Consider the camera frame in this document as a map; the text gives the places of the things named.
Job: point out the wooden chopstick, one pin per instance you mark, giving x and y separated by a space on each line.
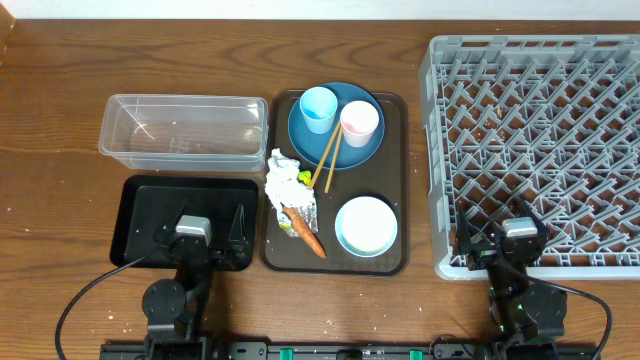
334 158
320 165

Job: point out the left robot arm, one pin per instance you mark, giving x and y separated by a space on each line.
175 307

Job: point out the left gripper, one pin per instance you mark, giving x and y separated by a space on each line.
240 250

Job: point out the light blue cup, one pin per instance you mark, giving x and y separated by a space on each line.
318 106

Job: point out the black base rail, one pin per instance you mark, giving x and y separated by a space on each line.
262 351

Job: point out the wooden chopstick right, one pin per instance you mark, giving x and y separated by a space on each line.
334 158

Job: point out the dark blue plate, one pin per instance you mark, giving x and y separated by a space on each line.
311 146

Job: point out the pink cup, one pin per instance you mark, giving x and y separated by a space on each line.
359 120

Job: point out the wooden chopstick left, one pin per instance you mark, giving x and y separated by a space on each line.
320 165

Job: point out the orange carrot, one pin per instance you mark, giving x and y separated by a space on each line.
304 232

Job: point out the brown serving tray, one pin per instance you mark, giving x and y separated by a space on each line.
384 176

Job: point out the clear plastic bin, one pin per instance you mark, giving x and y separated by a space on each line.
186 132

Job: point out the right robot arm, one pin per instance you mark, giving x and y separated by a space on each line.
530 315

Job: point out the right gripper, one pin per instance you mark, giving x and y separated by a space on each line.
483 253

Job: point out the white tissue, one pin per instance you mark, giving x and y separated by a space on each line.
283 187

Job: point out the grey dishwasher rack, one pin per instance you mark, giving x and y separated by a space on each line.
551 120

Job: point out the light blue bowl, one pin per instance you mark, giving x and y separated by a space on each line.
366 226

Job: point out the green vegetable scrap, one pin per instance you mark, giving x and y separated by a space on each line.
305 177

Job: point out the foil snack wrapper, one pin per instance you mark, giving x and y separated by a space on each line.
308 213

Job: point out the black tray bin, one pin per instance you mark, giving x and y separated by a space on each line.
148 202

